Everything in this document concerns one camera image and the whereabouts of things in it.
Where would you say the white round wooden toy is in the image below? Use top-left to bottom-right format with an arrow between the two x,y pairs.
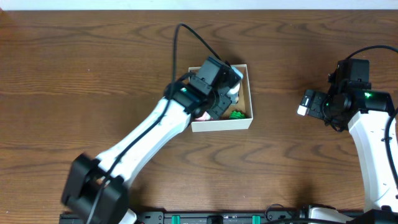
227,83 -> 241,105

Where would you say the pink duck toy with hat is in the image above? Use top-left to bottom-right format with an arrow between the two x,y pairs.
195,112 -> 213,122

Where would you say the green round toy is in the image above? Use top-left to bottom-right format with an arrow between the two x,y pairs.
229,111 -> 246,119

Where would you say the white cardboard box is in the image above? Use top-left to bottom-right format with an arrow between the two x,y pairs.
191,64 -> 253,133

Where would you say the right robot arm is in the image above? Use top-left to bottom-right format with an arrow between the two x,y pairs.
297,58 -> 397,223

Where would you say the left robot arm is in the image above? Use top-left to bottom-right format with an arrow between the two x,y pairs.
61,57 -> 243,223

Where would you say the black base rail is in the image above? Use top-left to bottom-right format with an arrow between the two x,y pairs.
58,203 -> 374,224

